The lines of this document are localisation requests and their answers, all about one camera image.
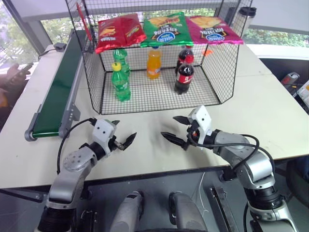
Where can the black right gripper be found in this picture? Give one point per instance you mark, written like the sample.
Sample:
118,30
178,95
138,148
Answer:
194,137

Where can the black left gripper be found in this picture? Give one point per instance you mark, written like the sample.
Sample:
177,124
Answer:
114,145

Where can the dark smartphone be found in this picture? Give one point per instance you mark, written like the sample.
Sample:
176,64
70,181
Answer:
24,67

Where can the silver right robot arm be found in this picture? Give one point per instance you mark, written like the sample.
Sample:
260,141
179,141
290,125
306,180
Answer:
253,164

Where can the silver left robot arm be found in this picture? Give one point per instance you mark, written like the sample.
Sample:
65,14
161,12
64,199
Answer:
72,164

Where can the green conveyor belt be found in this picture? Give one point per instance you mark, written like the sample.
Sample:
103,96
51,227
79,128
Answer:
60,79

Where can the bystander hand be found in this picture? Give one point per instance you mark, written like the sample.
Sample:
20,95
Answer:
17,76

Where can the green soda bottle yellow cap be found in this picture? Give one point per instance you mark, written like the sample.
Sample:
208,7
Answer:
120,83

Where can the cola bottle red cap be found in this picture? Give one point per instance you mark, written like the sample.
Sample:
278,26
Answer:
185,52
184,77

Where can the black table clamp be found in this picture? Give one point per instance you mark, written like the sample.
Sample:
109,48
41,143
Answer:
228,175

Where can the orange soda bottle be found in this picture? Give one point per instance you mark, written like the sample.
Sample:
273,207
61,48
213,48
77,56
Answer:
154,65

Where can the grey rounded robot leg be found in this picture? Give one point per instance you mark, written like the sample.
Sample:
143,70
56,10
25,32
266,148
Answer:
188,212
128,212

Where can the small orange tag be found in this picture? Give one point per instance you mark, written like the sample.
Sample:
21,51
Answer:
207,52

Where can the red chips bag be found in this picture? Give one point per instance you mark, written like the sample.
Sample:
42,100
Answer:
116,33

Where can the green chips bag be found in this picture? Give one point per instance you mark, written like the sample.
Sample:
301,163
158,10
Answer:
166,29

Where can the pink chips bag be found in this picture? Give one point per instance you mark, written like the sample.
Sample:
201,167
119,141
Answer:
212,30

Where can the black power adapter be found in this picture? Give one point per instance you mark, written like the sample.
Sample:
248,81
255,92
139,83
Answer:
59,46

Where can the red sign card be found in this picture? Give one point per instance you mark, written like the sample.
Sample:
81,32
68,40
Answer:
84,23

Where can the red grey power tool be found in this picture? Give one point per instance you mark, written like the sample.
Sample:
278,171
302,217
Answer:
290,78

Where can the grey tumbler black lid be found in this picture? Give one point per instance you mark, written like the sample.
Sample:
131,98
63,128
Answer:
245,19

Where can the white printed box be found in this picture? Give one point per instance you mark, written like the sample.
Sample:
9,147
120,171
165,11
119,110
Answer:
304,93

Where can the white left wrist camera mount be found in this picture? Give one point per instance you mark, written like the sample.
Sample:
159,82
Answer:
102,131

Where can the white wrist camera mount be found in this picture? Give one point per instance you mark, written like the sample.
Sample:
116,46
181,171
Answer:
202,118
102,131

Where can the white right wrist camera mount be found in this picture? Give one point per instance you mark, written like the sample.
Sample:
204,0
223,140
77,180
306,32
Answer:
202,118

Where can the black metal table bracket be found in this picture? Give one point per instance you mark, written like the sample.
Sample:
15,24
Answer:
220,207

